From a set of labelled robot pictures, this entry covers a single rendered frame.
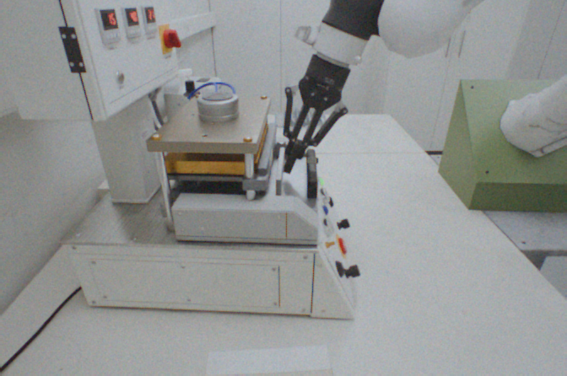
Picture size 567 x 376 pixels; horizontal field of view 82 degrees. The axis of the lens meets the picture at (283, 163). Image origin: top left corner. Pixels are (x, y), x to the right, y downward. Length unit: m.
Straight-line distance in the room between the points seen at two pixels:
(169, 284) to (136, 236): 0.11
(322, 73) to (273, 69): 2.53
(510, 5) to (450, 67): 0.56
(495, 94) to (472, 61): 1.86
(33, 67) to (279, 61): 2.65
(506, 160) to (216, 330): 0.90
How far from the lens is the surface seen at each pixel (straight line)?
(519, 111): 1.14
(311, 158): 0.70
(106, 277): 0.74
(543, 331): 0.86
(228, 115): 0.63
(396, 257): 0.88
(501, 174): 1.12
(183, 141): 0.55
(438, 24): 0.50
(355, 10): 0.57
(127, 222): 0.70
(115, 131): 0.70
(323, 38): 0.58
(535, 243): 1.09
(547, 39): 3.89
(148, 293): 0.73
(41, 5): 0.56
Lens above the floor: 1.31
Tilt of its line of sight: 27 degrees down
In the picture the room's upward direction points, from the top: straight up
